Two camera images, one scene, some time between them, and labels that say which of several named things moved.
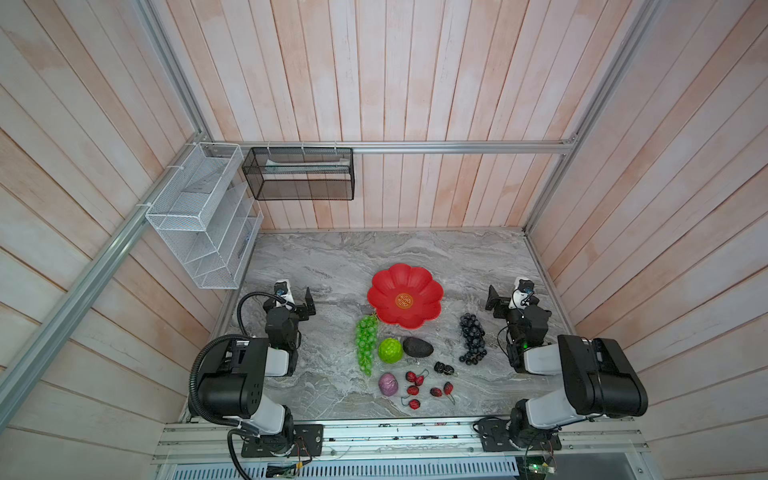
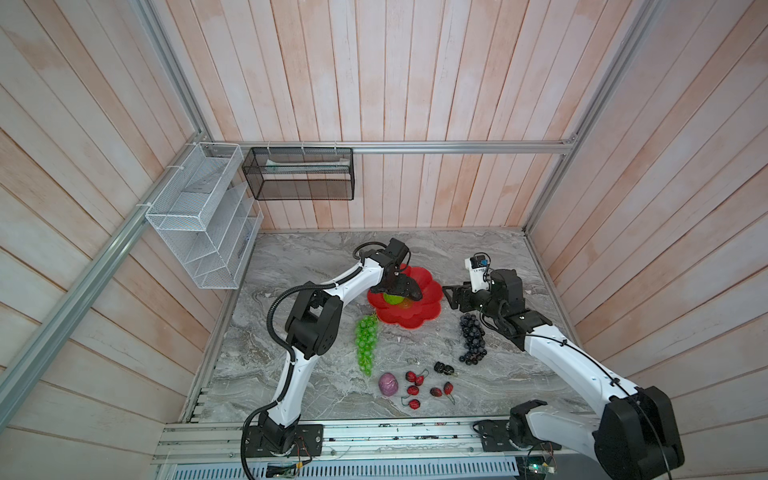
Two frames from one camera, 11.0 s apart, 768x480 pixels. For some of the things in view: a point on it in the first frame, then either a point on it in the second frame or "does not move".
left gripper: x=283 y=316 to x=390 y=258
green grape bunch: x=366 y=331 does not move
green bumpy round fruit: x=390 y=350 to x=393 y=299
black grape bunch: x=474 y=336 does not move
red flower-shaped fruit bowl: x=405 y=295 does not move
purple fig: x=388 y=384 does not move
